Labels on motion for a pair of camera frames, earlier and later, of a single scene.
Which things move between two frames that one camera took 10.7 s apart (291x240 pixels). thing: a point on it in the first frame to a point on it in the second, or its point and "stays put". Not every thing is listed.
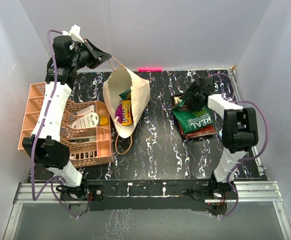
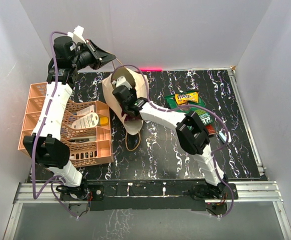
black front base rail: x=147 y=194 stays put
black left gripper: x=96 y=54 stays put
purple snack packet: x=119 y=113 to x=130 y=117
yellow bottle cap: x=104 y=121 stays put
